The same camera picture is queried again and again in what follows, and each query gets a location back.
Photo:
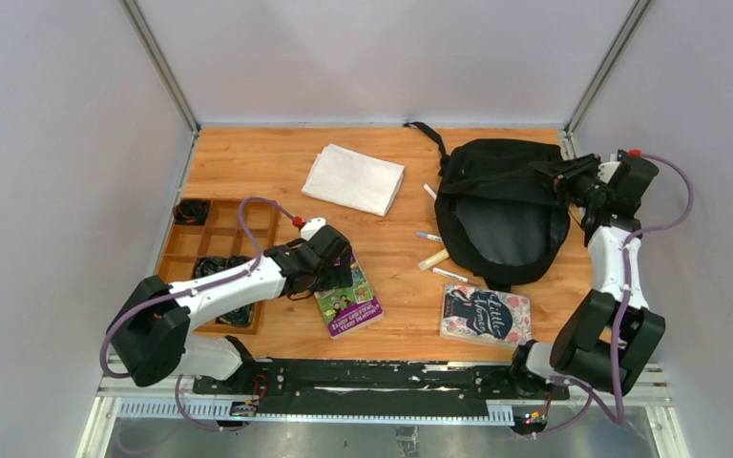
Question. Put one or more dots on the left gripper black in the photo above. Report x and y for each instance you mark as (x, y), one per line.
(339, 269)

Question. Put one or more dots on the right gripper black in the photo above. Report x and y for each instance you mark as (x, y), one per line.
(566, 172)

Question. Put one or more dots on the purple treehouse book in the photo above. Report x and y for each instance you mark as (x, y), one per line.
(348, 308)

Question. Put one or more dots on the black student backpack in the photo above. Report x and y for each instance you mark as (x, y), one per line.
(495, 215)

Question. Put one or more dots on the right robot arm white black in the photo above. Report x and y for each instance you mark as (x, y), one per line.
(612, 334)

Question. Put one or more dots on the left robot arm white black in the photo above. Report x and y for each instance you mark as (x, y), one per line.
(153, 334)

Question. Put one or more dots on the folded white cloth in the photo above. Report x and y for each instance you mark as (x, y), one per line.
(354, 180)

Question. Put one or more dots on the yellow glue stick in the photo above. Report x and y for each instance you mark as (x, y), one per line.
(433, 260)

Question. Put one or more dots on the lilac capped white marker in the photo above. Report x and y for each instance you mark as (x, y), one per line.
(428, 236)

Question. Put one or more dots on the brown capped white marker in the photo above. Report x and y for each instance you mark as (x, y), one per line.
(455, 277)

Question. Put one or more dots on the blue capped white marker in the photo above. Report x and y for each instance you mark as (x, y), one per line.
(429, 191)

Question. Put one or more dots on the wooden compartment tray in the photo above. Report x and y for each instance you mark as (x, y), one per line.
(206, 236)

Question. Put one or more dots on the Little Women book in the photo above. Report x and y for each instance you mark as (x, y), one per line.
(476, 315)

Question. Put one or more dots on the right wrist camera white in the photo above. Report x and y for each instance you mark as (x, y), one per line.
(606, 170)

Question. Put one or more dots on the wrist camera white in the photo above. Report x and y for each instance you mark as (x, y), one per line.
(311, 227)
(606, 170)

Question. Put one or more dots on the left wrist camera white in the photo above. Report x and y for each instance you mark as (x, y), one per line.
(311, 227)

